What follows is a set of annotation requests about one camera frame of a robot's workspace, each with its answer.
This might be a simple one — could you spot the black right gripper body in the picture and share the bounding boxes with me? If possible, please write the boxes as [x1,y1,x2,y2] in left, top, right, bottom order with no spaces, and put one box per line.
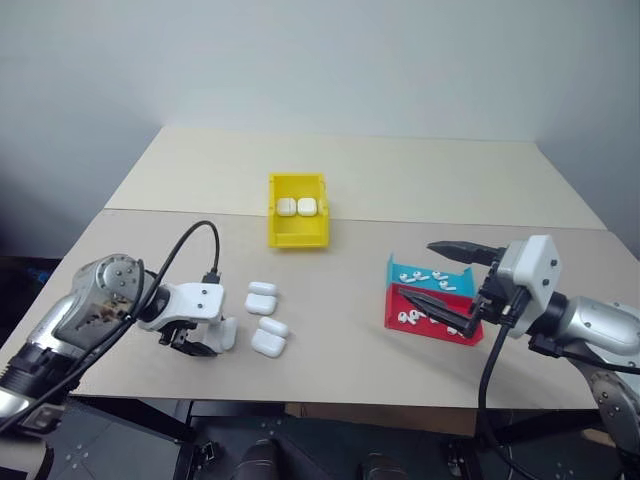
[471,246,522,332]

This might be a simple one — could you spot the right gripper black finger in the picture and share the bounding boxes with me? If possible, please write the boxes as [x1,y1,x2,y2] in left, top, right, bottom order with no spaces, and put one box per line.
[397,286,482,342]
[426,240,503,267]

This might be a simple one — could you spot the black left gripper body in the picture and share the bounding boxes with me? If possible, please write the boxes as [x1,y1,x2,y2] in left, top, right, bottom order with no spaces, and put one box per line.
[157,321,202,351]

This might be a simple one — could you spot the yellow plastic bin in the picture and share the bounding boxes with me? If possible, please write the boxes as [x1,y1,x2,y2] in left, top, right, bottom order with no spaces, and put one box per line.
[267,171,334,250]

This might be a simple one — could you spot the blue plastic tray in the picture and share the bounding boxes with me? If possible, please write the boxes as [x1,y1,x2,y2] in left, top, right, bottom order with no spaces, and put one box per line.
[385,253,476,300]

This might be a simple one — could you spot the red plastic tray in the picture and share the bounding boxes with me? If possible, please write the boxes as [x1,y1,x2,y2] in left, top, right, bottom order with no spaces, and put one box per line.
[383,283,487,347]

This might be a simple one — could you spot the brown board under table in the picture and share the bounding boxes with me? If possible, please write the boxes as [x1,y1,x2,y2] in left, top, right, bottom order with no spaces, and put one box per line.
[283,401,477,438]

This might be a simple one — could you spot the dark rounded shape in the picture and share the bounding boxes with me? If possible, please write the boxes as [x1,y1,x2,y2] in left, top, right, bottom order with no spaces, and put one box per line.
[356,451,407,480]
[238,438,282,480]

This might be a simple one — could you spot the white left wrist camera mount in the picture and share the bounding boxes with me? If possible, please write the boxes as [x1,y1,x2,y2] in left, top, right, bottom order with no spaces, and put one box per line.
[136,281,225,332]

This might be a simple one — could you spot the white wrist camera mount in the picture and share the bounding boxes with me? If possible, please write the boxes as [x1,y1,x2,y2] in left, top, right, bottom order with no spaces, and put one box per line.
[493,234,562,337]
[136,281,225,332]

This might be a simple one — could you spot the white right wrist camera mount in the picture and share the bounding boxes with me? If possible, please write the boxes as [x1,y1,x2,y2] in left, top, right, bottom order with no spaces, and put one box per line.
[493,234,562,337]

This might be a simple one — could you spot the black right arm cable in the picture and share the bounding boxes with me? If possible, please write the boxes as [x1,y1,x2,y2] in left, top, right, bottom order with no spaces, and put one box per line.
[476,286,531,480]

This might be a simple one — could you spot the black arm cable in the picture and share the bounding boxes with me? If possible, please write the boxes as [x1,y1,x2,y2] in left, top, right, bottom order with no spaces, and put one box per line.
[0,220,225,439]
[476,286,531,480]

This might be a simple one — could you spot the black table frame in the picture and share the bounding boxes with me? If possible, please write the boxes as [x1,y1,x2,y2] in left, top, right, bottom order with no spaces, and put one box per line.
[68,396,197,445]

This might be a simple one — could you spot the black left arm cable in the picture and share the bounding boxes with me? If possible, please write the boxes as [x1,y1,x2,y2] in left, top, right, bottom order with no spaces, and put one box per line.
[0,220,225,439]

